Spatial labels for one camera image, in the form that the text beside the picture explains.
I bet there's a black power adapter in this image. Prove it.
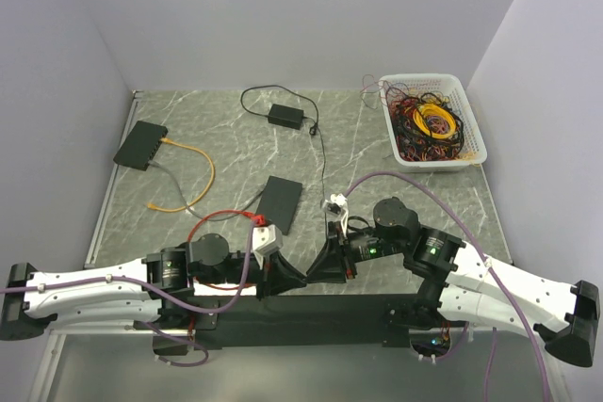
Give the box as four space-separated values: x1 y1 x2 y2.
268 104 304 130

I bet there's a black box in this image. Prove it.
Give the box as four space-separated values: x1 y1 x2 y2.
255 176 302 235

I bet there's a white plastic basket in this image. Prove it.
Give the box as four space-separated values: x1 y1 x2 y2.
378 73 487 172

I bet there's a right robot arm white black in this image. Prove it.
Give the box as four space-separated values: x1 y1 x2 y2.
307 196 600 368

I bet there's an aluminium rail frame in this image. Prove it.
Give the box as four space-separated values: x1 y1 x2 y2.
50 320 136 335

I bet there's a tangled cable bundle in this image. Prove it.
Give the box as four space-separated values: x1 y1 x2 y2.
360 73 477 164

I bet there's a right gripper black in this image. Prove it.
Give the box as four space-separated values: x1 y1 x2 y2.
306 220 406 284

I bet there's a red ethernet cable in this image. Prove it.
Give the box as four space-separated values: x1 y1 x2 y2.
187 209 258 291

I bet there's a grey ethernet cable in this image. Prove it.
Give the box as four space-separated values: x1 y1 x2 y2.
149 161 268 222

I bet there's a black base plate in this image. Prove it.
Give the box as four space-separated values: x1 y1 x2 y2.
152 294 447 350

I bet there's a yellow ethernet cable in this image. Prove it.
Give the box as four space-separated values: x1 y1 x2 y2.
145 137 217 214

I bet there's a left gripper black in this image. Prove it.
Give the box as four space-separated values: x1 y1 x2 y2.
198 248 306 300

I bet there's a black network switch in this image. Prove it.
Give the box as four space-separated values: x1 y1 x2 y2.
113 121 169 171

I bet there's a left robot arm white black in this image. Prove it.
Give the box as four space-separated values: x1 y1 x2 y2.
1 227 306 341

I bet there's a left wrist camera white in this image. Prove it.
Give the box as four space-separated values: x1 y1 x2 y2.
252 223 283 268

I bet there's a black power adapter cable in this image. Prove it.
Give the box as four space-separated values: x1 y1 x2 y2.
239 85 321 137

